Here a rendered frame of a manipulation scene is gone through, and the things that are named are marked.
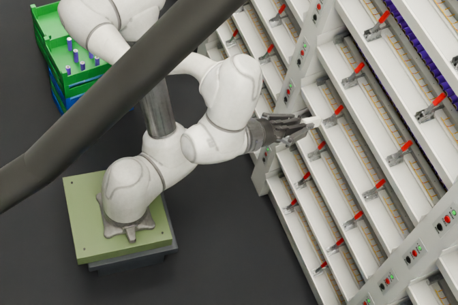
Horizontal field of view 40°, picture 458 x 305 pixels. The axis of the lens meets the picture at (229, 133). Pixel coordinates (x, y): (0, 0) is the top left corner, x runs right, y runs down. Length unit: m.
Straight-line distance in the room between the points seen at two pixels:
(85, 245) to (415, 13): 1.35
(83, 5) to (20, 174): 1.44
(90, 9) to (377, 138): 0.86
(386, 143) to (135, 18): 0.79
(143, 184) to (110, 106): 1.72
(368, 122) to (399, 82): 0.20
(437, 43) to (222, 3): 1.16
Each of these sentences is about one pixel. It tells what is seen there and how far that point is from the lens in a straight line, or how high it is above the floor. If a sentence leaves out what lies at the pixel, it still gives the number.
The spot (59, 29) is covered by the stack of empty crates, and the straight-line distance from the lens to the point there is 2.93.
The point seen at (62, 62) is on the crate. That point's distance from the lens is 2.59.
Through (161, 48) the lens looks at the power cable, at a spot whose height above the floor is 2.06.
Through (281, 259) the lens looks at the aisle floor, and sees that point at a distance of 2.57.
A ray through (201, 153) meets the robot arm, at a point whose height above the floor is 1.06.
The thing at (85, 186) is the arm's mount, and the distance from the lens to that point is 2.37.
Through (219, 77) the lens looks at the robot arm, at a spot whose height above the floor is 1.21.
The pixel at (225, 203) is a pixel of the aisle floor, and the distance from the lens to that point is 2.63.
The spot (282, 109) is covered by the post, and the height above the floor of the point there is 0.56.
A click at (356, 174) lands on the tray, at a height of 0.76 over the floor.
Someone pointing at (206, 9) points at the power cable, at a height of 2.09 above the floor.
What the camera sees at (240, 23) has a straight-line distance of 2.47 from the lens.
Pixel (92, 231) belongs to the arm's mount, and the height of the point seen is 0.25.
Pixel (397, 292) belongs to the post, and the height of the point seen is 0.69.
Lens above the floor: 2.31
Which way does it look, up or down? 55 degrees down
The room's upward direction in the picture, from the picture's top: 14 degrees clockwise
